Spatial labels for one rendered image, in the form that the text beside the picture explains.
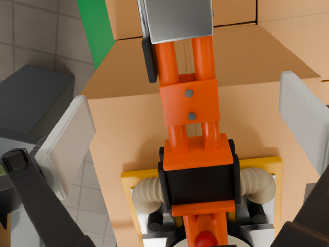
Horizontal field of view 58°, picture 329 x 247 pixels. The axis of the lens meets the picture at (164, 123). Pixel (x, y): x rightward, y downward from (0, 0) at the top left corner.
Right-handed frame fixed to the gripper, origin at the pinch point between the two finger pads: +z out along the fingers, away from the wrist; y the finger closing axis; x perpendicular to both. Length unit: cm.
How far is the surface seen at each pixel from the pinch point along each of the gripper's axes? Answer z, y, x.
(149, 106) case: 27.1, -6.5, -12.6
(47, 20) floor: 121, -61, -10
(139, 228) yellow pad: 24.1, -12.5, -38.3
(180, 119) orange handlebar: 11.9, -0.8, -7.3
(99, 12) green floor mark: 121, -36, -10
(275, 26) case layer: 67, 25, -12
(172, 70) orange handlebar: 12.5, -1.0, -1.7
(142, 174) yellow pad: 24.6, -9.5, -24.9
